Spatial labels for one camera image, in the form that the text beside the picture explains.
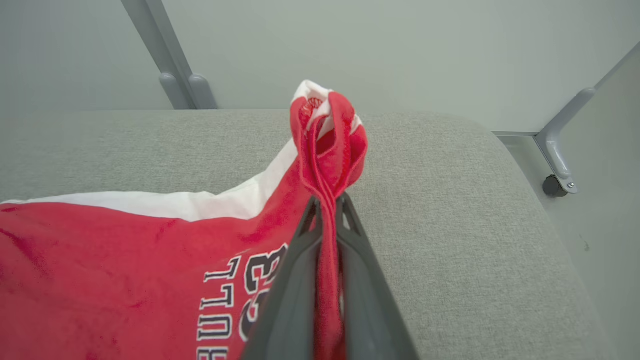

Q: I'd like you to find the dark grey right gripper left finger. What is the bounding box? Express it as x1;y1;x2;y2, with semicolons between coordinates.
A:
240;196;323;360

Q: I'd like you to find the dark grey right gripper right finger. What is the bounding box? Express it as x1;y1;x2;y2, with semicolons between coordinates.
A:
335;193;421;360

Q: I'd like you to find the red basketball jersey number 23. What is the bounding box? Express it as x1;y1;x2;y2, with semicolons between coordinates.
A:
0;80;369;360

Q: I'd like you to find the black caster wheel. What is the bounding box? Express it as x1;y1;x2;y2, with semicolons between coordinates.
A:
543;175;568;197

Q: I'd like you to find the grey partition post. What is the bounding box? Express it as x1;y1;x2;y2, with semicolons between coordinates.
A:
121;0;218;110

